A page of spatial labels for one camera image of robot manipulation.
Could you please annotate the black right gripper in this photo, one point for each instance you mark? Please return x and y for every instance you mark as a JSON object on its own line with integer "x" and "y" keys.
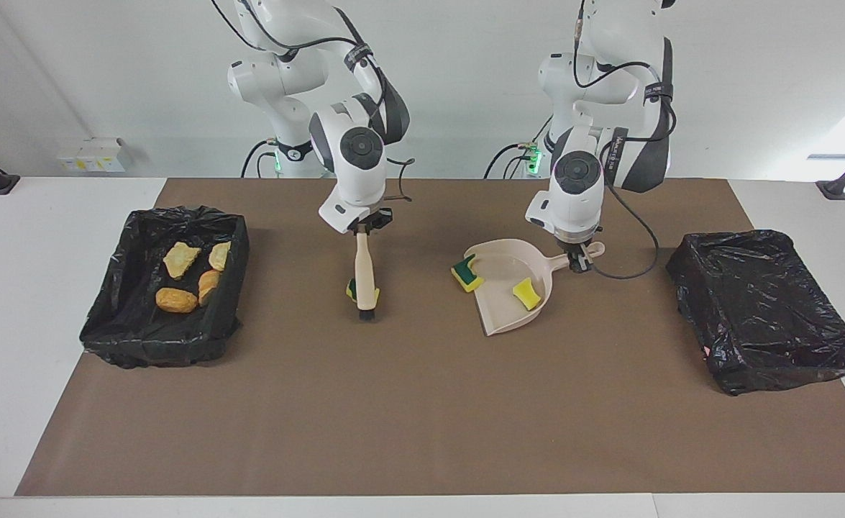
{"x": 373, "y": 218}

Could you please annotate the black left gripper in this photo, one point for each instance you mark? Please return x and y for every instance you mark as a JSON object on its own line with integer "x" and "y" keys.
{"x": 580, "y": 241}

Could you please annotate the beige hand brush black bristles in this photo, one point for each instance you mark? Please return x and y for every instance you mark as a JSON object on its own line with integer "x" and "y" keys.
{"x": 366, "y": 277}

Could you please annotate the yellow sponge piece notched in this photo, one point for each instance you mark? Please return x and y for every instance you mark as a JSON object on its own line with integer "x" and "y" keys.
{"x": 528, "y": 293}

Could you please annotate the yellow sponge piece blocky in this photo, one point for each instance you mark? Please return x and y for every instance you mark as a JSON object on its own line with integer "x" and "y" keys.
{"x": 351, "y": 291}

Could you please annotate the beige plastic dustpan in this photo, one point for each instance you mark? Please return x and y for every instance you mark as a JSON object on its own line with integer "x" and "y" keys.
{"x": 508, "y": 288}

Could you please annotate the yellow sponge piece large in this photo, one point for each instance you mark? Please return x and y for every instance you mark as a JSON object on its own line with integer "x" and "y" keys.
{"x": 462, "y": 272}

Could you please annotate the pale bread piece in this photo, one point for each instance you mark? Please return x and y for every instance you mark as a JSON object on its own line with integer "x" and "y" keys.
{"x": 219, "y": 256}

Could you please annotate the orange striped bread piece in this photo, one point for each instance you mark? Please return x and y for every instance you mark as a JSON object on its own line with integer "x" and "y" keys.
{"x": 208, "y": 286}

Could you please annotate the pale yellow bread chunk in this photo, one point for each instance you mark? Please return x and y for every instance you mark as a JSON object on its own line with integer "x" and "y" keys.
{"x": 180, "y": 260}

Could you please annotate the brown oval bread piece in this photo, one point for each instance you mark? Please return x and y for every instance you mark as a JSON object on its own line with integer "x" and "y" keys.
{"x": 175, "y": 301}

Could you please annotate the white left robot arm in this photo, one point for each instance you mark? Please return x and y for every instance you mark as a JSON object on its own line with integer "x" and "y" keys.
{"x": 577, "y": 194}

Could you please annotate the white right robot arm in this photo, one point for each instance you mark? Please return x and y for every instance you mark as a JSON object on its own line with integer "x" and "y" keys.
{"x": 354, "y": 173}

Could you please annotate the black bag bin pink spot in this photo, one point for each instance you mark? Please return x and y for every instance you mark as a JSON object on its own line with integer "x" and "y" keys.
{"x": 767, "y": 316}

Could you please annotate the black bag lined bin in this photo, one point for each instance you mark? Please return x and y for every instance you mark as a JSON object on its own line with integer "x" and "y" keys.
{"x": 134, "y": 331}

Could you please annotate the brown table mat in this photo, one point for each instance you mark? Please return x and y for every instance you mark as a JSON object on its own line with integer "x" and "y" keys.
{"x": 422, "y": 432}

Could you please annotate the white wall socket box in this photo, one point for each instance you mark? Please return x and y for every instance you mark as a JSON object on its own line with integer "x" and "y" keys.
{"x": 95, "y": 155}

